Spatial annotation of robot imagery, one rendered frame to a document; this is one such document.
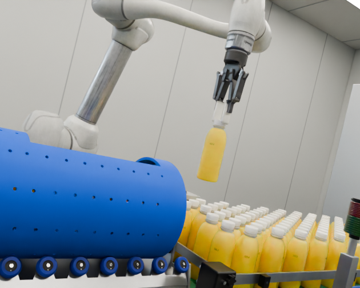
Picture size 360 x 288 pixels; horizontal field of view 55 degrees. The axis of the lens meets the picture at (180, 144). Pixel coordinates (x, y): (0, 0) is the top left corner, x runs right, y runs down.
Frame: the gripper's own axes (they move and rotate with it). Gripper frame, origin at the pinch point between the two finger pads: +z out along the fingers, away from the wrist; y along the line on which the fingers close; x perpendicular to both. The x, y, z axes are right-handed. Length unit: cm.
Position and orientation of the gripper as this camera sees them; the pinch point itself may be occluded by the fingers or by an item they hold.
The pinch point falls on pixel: (222, 112)
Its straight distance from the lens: 116.1
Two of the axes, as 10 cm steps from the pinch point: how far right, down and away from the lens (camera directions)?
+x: 7.9, 1.9, 5.8
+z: -2.4, 9.7, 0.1
